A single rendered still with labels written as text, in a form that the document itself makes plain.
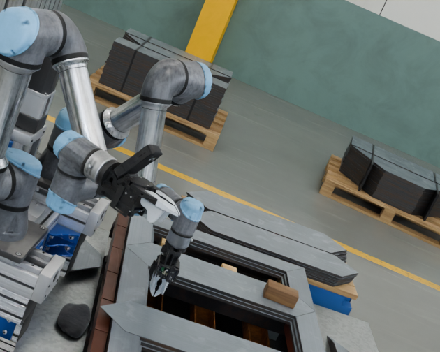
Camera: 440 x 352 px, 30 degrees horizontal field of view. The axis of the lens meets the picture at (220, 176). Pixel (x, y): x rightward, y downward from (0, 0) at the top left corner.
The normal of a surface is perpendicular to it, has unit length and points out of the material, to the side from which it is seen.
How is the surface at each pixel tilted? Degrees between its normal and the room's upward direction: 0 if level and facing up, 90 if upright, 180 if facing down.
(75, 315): 9
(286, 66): 90
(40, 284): 90
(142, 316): 0
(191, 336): 0
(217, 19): 90
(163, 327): 0
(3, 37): 82
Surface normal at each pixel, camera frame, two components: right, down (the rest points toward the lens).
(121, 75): -0.11, 0.32
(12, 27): -0.47, -0.01
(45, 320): 0.38, -0.86
